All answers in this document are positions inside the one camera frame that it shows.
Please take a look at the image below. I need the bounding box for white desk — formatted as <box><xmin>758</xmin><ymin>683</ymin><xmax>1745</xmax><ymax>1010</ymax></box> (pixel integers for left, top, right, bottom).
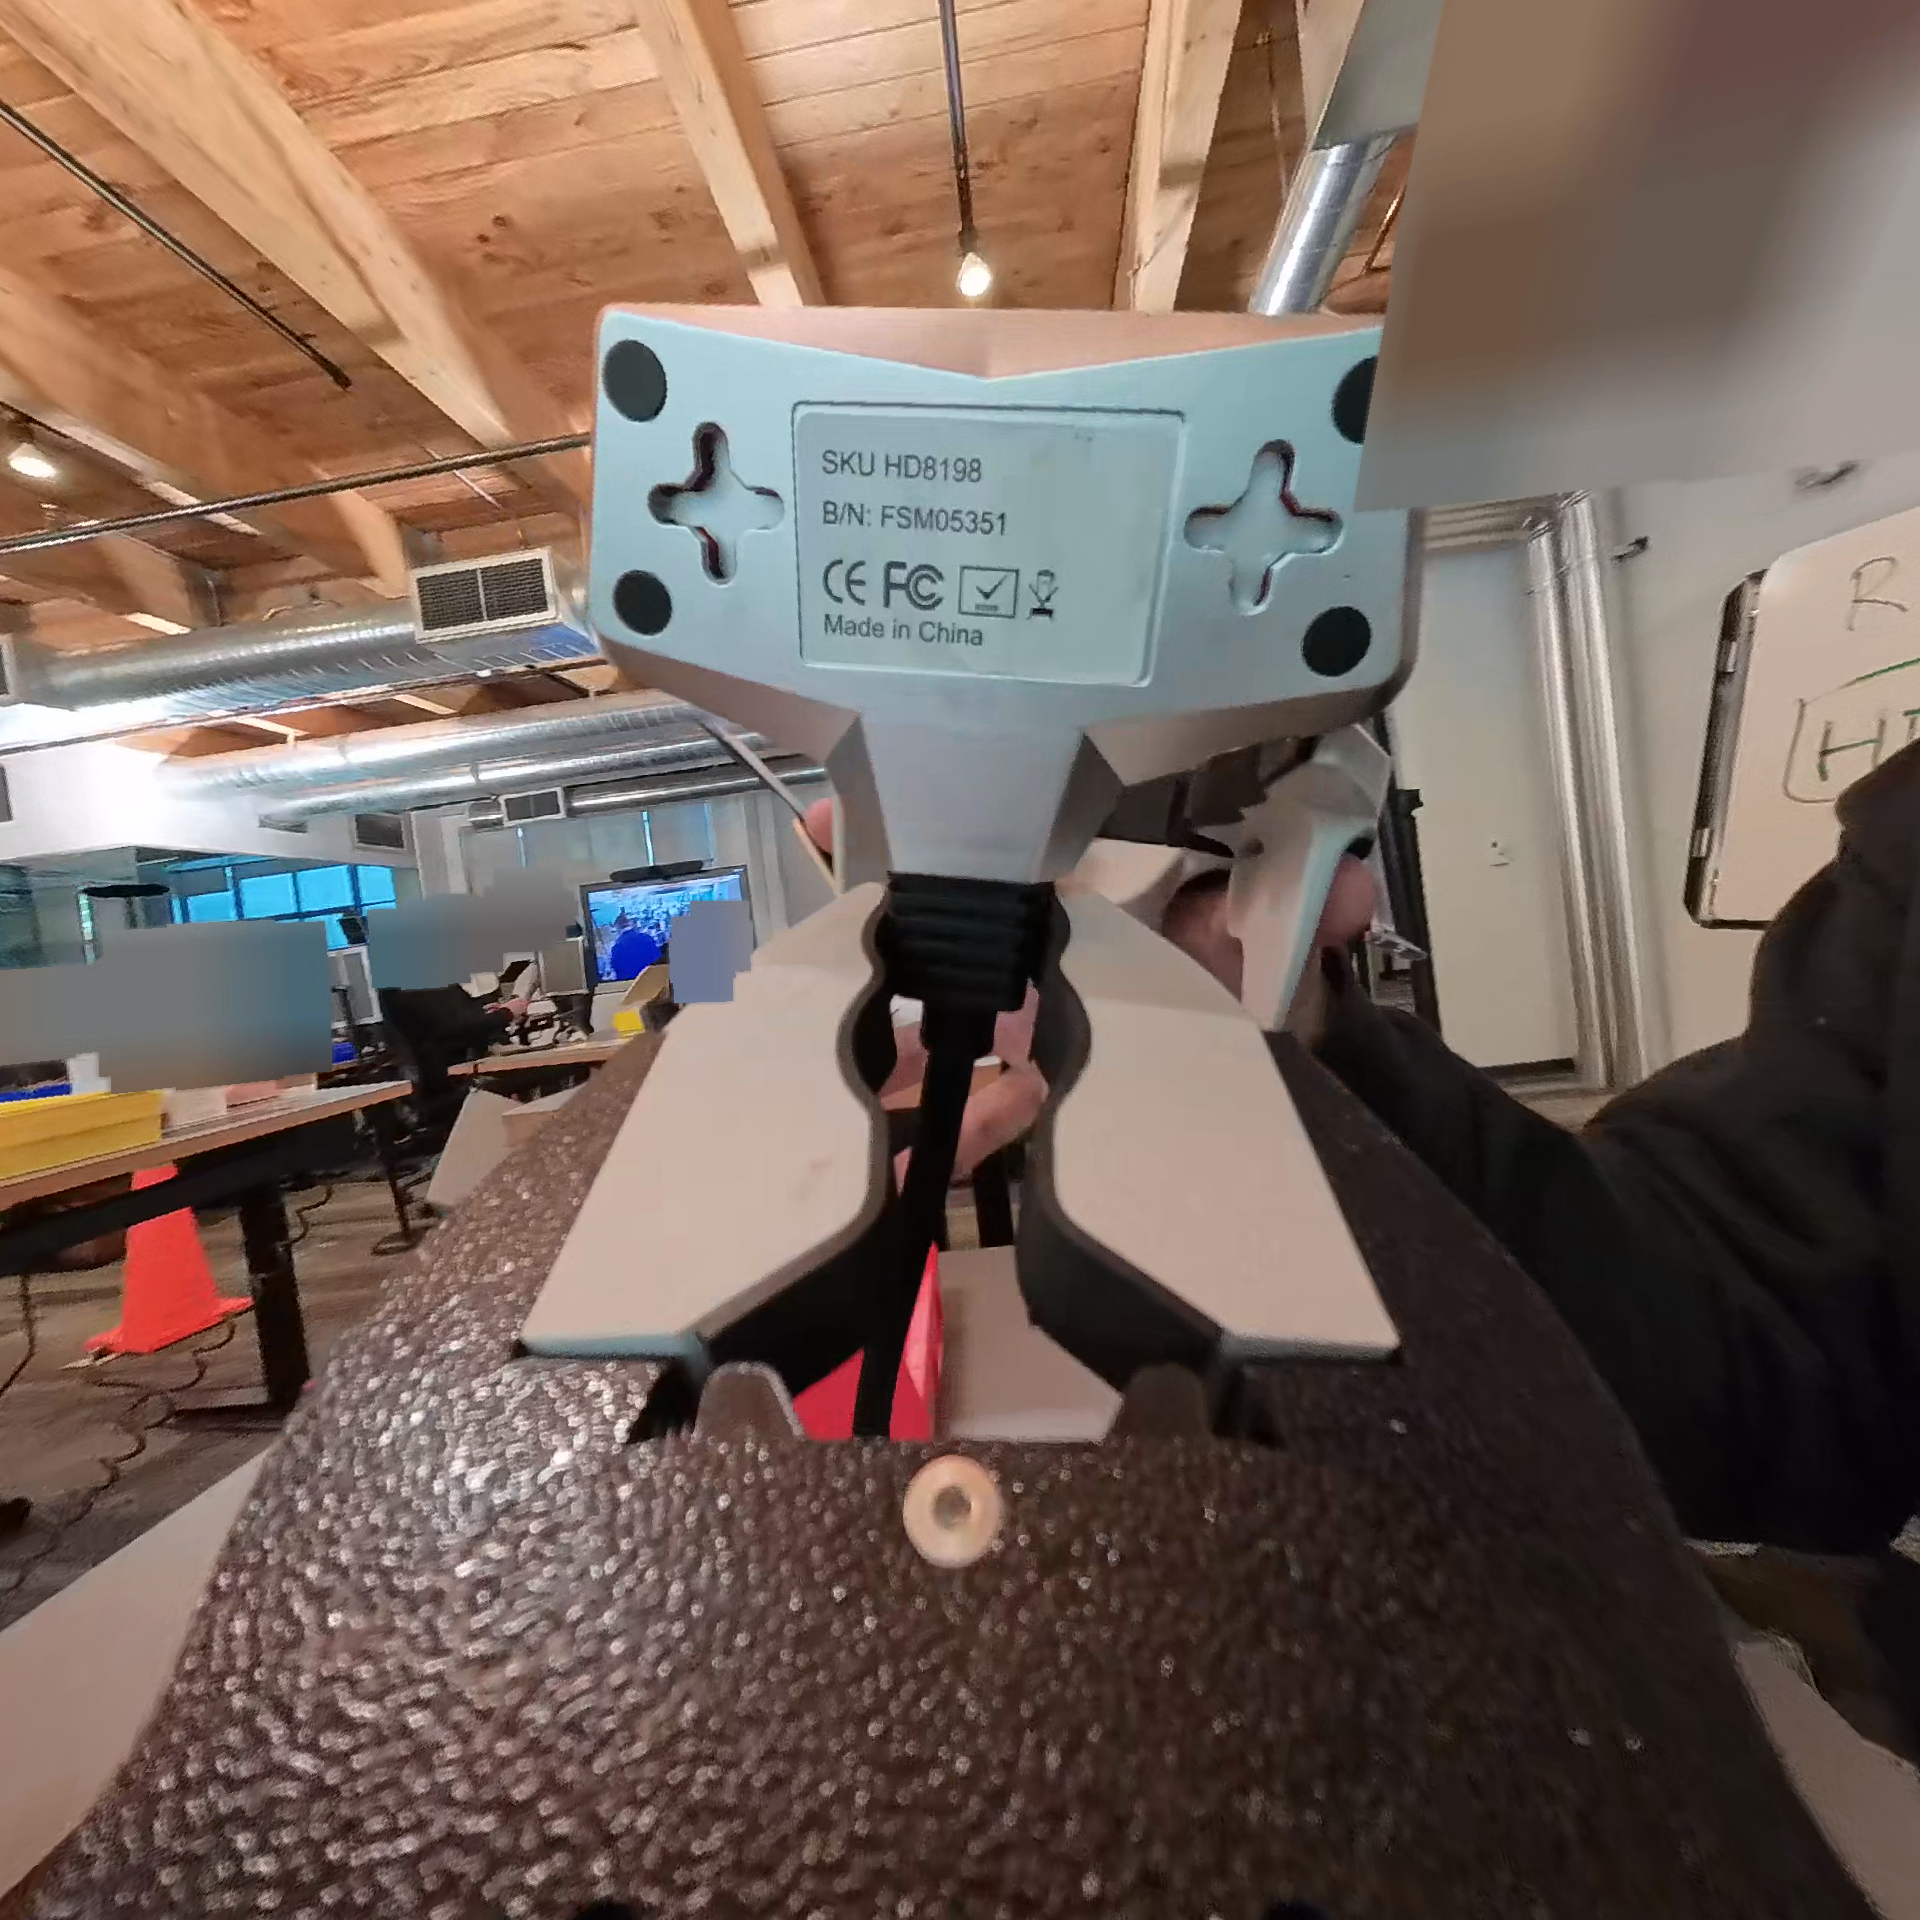
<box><xmin>0</xmin><ymin>1243</ymin><xmax>1920</xmax><ymax>1912</ymax></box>

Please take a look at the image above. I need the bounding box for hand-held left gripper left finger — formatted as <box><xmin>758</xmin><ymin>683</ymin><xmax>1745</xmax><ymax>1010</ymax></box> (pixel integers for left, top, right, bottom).
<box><xmin>515</xmin><ymin>883</ymin><xmax>908</xmax><ymax>1373</ymax></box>

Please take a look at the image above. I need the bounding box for orange traffic cone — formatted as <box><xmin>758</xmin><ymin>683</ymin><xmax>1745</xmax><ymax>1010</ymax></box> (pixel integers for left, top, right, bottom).
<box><xmin>85</xmin><ymin>1162</ymin><xmax>259</xmax><ymax>1359</ymax></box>

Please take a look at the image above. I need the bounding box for whiteboard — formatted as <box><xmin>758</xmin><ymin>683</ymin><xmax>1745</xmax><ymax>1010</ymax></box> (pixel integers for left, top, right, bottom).
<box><xmin>1682</xmin><ymin>502</ymin><xmax>1920</xmax><ymax>933</ymax></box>

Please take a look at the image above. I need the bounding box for person's right forearm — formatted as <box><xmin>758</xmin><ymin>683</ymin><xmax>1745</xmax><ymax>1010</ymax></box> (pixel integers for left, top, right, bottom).
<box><xmin>1309</xmin><ymin>735</ymin><xmax>1920</xmax><ymax>1560</ymax></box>

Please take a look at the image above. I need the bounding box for wooden top office desk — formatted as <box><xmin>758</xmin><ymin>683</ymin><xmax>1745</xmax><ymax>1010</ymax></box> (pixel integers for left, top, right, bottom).
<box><xmin>0</xmin><ymin>1077</ymin><xmax>417</xmax><ymax>1427</ymax></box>

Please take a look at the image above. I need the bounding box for hanging light bulb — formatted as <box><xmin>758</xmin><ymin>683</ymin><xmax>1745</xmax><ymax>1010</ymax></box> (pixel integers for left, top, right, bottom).
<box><xmin>933</xmin><ymin>0</ymin><xmax>999</xmax><ymax>304</ymax></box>

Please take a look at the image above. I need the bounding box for thick black braided cable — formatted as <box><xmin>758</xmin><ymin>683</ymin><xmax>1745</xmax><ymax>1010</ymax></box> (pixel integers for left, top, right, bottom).
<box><xmin>852</xmin><ymin>868</ymin><xmax>1043</xmax><ymax>1447</ymax></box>

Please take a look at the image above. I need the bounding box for television screen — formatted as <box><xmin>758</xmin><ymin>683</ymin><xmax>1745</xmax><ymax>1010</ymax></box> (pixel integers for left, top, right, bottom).
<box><xmin>578</xmin><ymin>865</ymin><xmax>753</xmax><ymax>992</ymax></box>

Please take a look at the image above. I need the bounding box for white vent grille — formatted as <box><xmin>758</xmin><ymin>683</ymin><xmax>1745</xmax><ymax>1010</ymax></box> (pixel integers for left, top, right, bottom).
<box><xmin>409</xmin><ymin>547</ymin><xmax>570</xmax><ymax>643</ymax></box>

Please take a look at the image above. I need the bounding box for red plastic bin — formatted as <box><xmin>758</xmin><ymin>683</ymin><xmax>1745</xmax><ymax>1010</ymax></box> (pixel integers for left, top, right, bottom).
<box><xmin>790</xmin><ymin>1240</ymin><xmax>944</xmax><ymax>1447</ymax></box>

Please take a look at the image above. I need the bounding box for person's right hand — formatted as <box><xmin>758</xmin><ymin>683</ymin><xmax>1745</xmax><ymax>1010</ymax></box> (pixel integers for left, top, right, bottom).
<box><xmin>801</xmin><ymin>801</ymin><xmax>1384</xmax><ymax>1186</ymax></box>

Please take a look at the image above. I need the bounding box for HDMI switch box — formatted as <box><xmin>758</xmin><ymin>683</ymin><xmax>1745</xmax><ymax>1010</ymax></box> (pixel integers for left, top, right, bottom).
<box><xmin>584</xmin><ymin>304</ymin><xmax>1428</xmax><ymax>877</ymax></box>

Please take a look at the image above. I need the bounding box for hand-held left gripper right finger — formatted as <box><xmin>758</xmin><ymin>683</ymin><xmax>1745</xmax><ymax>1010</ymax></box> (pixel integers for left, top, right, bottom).
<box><xmin>1017</xmin><ymin>889</ymin><xmax>1409</xmax><ymax>1364</ymax></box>

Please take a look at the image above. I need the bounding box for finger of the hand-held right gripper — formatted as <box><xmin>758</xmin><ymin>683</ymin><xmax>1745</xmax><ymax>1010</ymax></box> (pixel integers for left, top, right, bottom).
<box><xmin>1071</xmin><ymin>835</ymin><xmax>1240</xmax><ymax>941</ymax></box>
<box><xmin>1229</xmin><ymin>731</ymin><xmax>1401</xmax><ymax>1043</ymax></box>

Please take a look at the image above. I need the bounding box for silver wall pipe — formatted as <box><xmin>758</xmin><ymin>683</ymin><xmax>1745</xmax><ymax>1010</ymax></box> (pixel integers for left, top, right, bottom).
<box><xmin>1523</xmin><ymin>494</ymin><xmax>1647</xmax><ymax>1090</ymax></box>

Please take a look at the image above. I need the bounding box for yellow plastic bin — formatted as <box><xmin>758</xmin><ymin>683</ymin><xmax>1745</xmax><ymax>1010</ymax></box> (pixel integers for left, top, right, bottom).
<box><xmin>0</xmin><ymin>1087</ymin><xmax>168</xmax><ymax>1181</ymax></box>

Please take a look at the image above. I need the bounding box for silver ventilation duct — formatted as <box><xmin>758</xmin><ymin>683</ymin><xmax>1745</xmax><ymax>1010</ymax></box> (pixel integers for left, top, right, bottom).
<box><xmin>0</xmin><ymin>591</ymin><xmax>601</xmax><ymax>715</ymax></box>
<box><xmin>1252</xmin><ymin>126</ymin><xmax>1422</xmax><ymax>320</ymax></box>
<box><xmin>168</xmin><ymin>696</ymin><xmax>833</xmax><ymax>819</ymax></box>

